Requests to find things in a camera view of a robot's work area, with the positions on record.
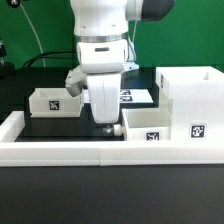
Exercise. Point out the black camera stand left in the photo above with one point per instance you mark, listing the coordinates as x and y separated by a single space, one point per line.
6 68

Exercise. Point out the white rear drawer tray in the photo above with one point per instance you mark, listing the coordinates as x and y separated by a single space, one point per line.
55 102

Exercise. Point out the white front drawer tray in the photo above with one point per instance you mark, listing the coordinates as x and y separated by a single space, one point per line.
145 124

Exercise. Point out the white drawer tray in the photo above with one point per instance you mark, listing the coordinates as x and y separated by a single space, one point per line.
145 124
55 102

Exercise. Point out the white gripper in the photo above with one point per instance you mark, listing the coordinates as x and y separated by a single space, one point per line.
104 95

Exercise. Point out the white marker tag sheet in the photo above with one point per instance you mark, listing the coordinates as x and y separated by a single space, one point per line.
127 96

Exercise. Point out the white drawer cabinet box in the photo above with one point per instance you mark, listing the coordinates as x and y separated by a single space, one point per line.
194 98

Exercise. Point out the white U-shaped border frame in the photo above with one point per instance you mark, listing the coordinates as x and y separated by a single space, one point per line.
114 153

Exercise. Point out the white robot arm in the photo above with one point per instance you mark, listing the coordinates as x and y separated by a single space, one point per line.
104 50

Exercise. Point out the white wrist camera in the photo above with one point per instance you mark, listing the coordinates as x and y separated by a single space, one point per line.
75 81

